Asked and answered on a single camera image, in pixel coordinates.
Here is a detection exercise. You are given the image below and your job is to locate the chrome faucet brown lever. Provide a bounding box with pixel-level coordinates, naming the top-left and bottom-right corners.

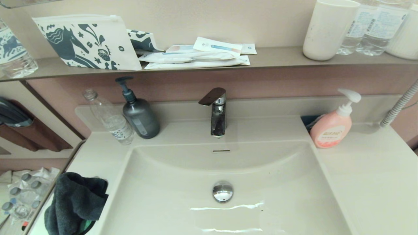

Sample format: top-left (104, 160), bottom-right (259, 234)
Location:
top-left (198, 87), bottom-right (227, 138)

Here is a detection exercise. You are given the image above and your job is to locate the dark grey terry towel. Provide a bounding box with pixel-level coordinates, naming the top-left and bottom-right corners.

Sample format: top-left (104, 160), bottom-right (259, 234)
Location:
top-left (44, 172), bottom-right (109, 235)

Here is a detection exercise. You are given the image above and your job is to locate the white ceramic sink basin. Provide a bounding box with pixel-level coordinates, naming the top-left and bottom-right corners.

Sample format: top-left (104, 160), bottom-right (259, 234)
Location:
top-left (98, 140), bottom-right (355, 235)

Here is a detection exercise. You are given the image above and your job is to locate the long white sachet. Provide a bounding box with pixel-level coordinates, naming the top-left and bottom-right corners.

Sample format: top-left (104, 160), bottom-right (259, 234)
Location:
top-left (144, 55), bottom-right (250, 70)
top-left (138, 51), bottom-right (236, 63)

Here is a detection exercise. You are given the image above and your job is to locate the dark grey pump bottle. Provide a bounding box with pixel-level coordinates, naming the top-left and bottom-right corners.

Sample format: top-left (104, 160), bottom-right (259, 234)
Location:
top-left (115, 76), bottom-right (161, 139)

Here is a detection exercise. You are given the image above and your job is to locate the white sachet blue stripe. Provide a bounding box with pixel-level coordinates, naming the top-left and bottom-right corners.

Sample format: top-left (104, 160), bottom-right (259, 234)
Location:
top-left (193, 37), bottom-right (243, 56)

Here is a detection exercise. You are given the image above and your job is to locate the white sachet peach print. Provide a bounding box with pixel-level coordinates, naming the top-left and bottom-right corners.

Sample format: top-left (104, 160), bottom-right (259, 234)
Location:
top-left (166, 45), bottom-right (196, 54)

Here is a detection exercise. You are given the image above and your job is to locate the chrome drain stopper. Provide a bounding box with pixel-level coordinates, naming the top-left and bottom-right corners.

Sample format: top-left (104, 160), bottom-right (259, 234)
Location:
top-left (212, 181), bottom-right (234, 203)

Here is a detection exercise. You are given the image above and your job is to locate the empty clear plastic bottle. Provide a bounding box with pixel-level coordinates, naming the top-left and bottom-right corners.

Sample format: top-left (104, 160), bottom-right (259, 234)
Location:
top-left (83, 89), bottom-right (135, 145)

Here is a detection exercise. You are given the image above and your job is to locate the dark blue packet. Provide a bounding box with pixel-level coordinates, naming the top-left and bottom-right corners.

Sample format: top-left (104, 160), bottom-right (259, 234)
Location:
top-left (301, 115), bottom-right (327, 133)

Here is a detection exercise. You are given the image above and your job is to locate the small blue print pouch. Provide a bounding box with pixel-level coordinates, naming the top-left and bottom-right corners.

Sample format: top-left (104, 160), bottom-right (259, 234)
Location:
top-left (127, 29), bottom-right (164, 53)

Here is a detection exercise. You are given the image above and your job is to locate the pink soap pump bottle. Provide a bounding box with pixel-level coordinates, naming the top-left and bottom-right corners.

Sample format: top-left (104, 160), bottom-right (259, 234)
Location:
top-left (310, 88), bottom-right (362, 149)

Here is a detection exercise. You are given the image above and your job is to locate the plain white cup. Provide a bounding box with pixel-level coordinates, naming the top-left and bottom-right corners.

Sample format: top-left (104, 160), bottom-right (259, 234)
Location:
top-left (303, 0), bottom-right (361, 61)

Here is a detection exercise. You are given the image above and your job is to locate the large horse print pouch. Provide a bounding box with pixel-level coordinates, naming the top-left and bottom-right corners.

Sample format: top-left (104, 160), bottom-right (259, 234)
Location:
top-left (32, 14), bottom-right (142, 71)

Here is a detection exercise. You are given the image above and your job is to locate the brown fabric holder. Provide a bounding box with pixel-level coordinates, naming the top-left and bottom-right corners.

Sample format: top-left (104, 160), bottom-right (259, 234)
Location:
top-left (0, 100), bottom-right (73, 152)

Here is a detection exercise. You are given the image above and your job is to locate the clear water bottle white label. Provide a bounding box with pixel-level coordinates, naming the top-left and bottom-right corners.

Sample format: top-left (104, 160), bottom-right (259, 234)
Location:
top-left (337, 0), bottom-right (369, 55)
top-left (356, 0), bottom-right (410, 56)

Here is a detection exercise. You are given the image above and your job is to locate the black hair dryer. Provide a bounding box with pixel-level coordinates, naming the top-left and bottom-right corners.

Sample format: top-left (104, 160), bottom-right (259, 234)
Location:
top-left (0, 97), bottom-right (34, 128)

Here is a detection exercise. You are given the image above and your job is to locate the plastic wrapped bottle pack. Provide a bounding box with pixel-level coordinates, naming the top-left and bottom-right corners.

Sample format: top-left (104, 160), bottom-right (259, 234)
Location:
top-left (0, 167), bottom-right (61, 226)

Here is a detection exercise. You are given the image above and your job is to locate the clear water bottle blue print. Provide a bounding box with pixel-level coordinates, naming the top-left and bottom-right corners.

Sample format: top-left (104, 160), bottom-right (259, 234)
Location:
top-left (0, 19), bottom-right (39, 79)

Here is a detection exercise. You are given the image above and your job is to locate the white ribbed mug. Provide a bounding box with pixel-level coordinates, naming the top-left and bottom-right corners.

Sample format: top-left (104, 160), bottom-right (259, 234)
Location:
top-left (385, 5), bottom-right (418, 60)

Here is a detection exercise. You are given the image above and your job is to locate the beige wall shelf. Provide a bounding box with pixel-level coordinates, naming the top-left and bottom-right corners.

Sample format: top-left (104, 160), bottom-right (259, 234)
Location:
top-left (0, 46), bottom-right (418, 82)

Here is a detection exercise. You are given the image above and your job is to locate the white corrugated hose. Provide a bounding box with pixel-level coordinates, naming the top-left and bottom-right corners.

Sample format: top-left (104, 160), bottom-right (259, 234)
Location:
top-left (380, 80), bottom-right (418, 128)

